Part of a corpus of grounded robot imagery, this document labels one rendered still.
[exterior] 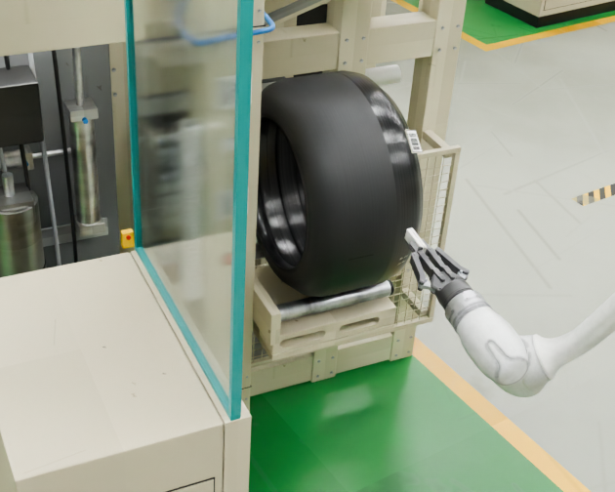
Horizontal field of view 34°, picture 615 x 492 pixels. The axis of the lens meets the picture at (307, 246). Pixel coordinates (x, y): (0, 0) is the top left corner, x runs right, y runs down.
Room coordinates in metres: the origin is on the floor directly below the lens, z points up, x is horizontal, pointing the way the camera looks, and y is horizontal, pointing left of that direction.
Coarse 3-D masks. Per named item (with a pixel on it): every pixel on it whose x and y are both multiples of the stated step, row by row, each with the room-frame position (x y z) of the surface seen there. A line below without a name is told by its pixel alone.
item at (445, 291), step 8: (432, 280) 1.77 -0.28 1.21; (448, 280) 1.78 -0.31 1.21; (456, 280) 1.75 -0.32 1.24; (464, 280) 1.76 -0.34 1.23; (432, 288) 1.75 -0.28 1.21; (440, 288) 1.75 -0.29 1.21; (448, 288) 1.73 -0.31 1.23; (456, 288) 1.73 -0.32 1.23; (464, 288) 1.73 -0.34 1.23; (440, 296) 1.73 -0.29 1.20; (448, 296) 1.72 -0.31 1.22; (440, 304) 1.73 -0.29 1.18
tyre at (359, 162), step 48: (288, 96) 2.19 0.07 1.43; (336, 96) 2.18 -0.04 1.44; (384, 96) 2.21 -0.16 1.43; (288, 144) 2.47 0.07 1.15; (336, 144) 2.04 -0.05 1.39; (384, 144) 2.08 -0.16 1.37; (288, 192) 2.42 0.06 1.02; (336, 192) 1.97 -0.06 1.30; (384, 192) 2.01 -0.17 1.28; (288, 240) 2.31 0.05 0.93; (336, 240) 1.94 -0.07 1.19; (384, 240) 1.99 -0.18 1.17; (336, 288) 1.99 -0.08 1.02
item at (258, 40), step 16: (256, 0) 2.04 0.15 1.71; (256, 16) 2.04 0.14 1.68; (256, 48) 2.04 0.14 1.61; (256, 64) 2.04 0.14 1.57; (256, 80) 2.04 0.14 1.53; (256, 96) 2.04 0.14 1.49; (256, 112) 2.05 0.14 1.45; (256, 128) 2.05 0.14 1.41; (256, 144) 2.05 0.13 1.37; (256, 160) 2.05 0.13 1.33; (256, 176) 2.05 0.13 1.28; (256, 192) 2.05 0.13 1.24; (256, 208) 2.05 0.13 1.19; (256, 224) 2.05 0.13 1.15
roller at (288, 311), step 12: (360, 288) 2.13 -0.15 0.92; (372, 288) 2.13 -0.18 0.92; (384, 288) 2.14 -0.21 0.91; (300, 300) 2.06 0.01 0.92; (312, 300) 2.06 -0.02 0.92; (324, 300) 2.07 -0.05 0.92; (336, 300) 2.08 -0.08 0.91; (348, 300) 2.09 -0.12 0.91; (360, 300) 2.11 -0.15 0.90; (288, 312) 2.01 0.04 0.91; (300, 312) 2.03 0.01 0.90; (312, 312) 2.04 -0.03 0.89
